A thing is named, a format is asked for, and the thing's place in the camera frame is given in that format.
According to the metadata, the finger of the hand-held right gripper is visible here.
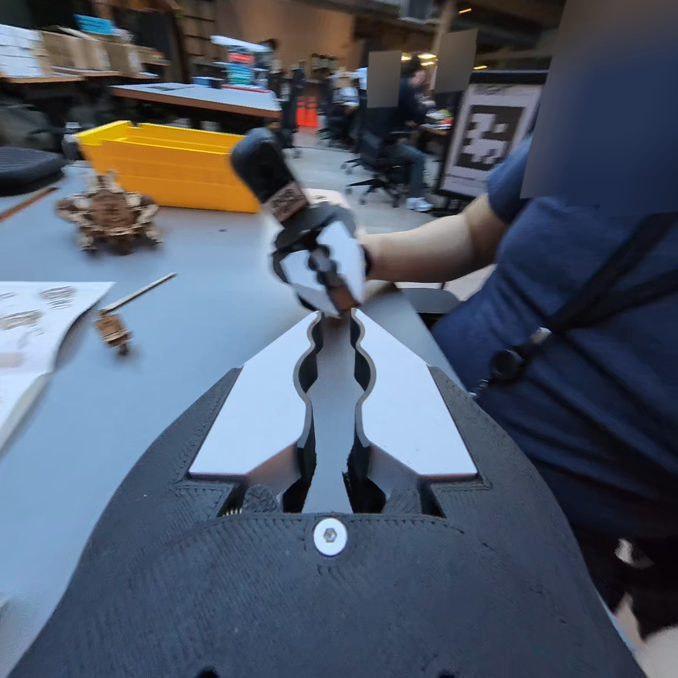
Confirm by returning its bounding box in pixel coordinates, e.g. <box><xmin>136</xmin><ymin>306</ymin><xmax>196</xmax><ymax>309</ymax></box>
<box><xmin>280</xmin><ymin>249</ymin><xmax>341</xmax><ymax>320</ymax></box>
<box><xmin>311</xmin><ymin>220</ymin><xmax>367</xmax><ymax>314</ymax></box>

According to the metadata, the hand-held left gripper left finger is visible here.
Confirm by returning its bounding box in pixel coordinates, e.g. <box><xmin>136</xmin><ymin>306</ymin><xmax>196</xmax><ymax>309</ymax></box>
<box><xmin>189</xmin><ymin>311</ymin><xmax>322</xmax><ymax>512</ymax></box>

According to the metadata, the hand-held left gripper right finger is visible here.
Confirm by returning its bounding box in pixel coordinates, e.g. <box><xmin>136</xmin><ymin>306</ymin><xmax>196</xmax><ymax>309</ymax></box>
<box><xmin>344</xmin><ymin>309</ymin><xmax>478</xmax><ymax>512</ymax></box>

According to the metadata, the person's right forearm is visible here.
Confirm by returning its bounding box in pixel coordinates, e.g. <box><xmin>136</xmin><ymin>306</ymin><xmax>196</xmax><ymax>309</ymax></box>
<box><xmin>359</xmin><ymin>195</ymin><xmax>506</xmax><ymax>284</ymax></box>

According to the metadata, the assembled wooden gear model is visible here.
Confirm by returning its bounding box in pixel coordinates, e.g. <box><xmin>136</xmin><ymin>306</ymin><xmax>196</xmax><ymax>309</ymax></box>
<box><xmin>55</xmin><ymin>172</ymin><xmax>162</xmax><ymax>255</ymax></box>

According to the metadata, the grey background table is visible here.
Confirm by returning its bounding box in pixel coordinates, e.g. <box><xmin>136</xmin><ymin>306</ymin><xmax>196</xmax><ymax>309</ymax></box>
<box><xmin>110</xmin><ymin>82</ymin><xmax>283</xmax><ymax>121</ymax></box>

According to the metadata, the yellow plastic bin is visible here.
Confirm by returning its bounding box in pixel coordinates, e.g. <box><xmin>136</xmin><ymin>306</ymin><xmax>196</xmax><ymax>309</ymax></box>
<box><xmin>74</xmin><ymin>121</ymin><xmax>261</xmax><ymax>214</ymax></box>

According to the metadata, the black office chair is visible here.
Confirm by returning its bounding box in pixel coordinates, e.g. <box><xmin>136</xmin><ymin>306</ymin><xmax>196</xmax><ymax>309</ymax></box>
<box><xmin>344</xmin><ymin>124</ymin><xmax>416</xmax><ymax>206</ymax></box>

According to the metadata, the wooden stick with block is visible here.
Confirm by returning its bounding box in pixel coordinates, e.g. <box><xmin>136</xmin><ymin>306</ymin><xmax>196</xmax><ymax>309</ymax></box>
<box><xmin>95</xmin><ymin>272</ymin><xmax>177</xmax><ymax>355</ymax></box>

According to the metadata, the person's blue shirt torso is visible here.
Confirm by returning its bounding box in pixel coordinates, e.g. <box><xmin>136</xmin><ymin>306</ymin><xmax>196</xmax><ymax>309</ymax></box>
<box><xmin>432</xmin><ymin>137</ymin><xmax>678</xmax><ymax>642</ymax></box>

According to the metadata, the black white marker board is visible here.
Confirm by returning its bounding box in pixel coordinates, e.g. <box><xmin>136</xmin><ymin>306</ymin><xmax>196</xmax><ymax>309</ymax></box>
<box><xmin>438</xmin><ymin>70</ymin><xmax>549</xmax><ymax>199</ymax></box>

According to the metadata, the row of cardboard boxes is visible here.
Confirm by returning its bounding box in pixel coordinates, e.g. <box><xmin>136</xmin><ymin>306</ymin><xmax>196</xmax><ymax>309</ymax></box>
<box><xmin>0</xmin><ymin>24</ymin><xmax>145</xmax><ymax>80</ymax></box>

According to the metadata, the black round chair seat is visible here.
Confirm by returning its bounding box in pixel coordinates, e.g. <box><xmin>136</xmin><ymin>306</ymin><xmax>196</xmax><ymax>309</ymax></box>
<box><xmin>0</xmin><ymin>147</ymin><xmax>66</xmax><ymax>197</ymax></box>

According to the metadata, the thin wooden rod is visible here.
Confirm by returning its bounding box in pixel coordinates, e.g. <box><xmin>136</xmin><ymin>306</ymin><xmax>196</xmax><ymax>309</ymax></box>
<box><xmin>0</xmin><ymin>186</ymin><xmax>59</xmax><ymax>222</ymax></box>

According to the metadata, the white instruction booklet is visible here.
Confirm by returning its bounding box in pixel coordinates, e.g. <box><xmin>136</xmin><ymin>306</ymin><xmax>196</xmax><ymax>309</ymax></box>
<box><xmin>0</xmin><ymin>281</ymin><xmax>115</xmax><ymax>451</ymax></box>

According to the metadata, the black shoulder strap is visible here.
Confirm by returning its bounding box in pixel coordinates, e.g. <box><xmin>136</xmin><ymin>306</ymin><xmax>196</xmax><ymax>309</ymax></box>
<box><xmin>474</xmin><ymin>212</ymin><xmax>678</xmax><ymax>395</ymax></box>

